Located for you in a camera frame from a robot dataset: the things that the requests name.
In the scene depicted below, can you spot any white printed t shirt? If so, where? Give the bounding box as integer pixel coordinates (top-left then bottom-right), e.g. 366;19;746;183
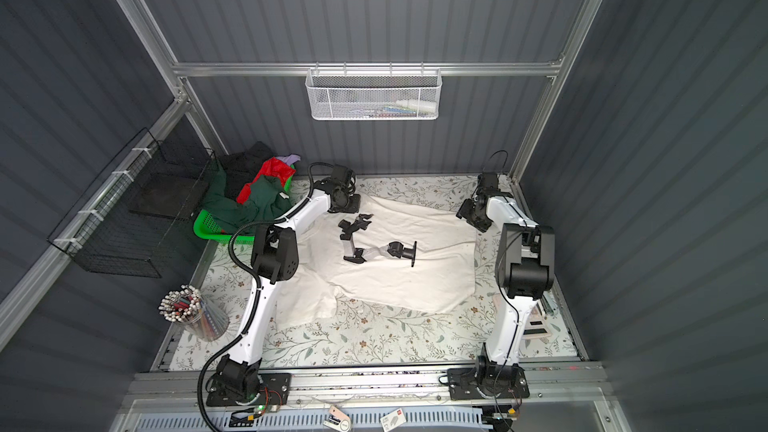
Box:
274;195;476;329

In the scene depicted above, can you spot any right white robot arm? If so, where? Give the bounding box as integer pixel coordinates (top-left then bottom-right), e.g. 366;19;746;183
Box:
447;172;555;400

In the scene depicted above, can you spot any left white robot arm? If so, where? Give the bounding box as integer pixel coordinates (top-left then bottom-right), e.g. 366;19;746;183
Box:
206;165;360;405

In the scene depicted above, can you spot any purple t shirt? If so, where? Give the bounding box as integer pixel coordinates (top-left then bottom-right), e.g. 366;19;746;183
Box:
277;154;301;166

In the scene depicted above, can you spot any red t shirt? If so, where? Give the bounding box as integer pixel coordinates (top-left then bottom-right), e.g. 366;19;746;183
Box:
236;156;296;205

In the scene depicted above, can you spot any dark green t shirt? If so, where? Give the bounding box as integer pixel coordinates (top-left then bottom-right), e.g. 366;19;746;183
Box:
201;158;296;234

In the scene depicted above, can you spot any black t shirt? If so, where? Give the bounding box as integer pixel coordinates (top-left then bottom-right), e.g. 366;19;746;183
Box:
219;141;275;199

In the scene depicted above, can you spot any white bottle in basket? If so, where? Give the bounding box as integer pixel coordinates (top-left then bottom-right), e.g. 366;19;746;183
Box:
395;99;438;116

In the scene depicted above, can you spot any pink calculator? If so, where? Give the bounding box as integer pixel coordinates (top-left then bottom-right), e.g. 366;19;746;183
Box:
523;296;559;340

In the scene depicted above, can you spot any green laundry basket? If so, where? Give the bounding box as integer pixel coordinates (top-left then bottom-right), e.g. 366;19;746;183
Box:
193;178;293;244

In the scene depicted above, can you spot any cup of markers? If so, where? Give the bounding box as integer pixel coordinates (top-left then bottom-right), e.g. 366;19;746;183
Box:
158;284;230;342

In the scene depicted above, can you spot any white tag with red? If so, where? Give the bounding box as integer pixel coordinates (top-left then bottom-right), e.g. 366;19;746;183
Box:
380;408;407;432

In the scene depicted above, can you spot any white tag left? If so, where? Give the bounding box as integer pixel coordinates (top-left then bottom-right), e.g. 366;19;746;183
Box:
323;405;352;432

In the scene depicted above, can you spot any white wire mesh basket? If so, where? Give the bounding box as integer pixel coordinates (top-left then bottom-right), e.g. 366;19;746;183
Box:
305;68;443;121

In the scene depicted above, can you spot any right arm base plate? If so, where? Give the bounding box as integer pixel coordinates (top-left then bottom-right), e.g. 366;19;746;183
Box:
447;364;530;401

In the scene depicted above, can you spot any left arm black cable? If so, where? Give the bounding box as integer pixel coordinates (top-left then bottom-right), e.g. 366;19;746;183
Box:
196;161;337;432

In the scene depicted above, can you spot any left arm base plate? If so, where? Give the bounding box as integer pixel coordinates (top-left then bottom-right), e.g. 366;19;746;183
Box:
203;372;292;409

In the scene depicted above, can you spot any black wire mesh basket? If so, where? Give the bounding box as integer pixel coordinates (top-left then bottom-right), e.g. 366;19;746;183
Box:
48;129;216;279

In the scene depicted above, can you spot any aluminium mounting rail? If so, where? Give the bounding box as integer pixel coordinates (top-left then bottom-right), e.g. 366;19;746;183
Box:
119;361;615;412

